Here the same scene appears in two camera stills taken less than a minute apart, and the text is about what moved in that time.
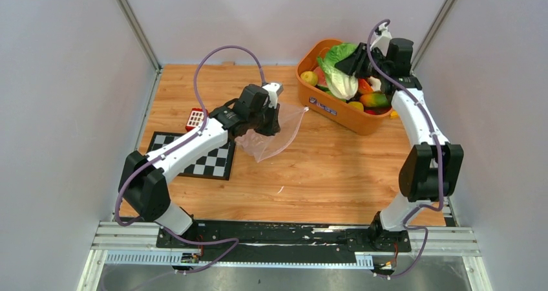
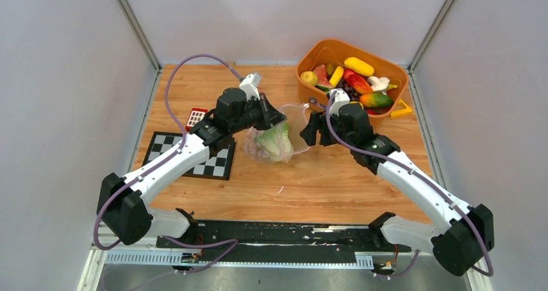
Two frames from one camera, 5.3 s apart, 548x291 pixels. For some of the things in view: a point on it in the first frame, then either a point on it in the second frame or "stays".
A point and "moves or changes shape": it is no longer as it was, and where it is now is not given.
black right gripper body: x=380 y=62 to x=317 y=123
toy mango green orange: x=374 y=99 stays
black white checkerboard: x=218 y=163 stays
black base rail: x=271 y=240 stays
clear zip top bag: x=263 y=147 moves or changes shape
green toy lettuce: x=339 y=83 to x=275 y=141
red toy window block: x=196 y=118 stays
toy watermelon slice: x=321 y=77 stays
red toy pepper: x=364 y=87 stays
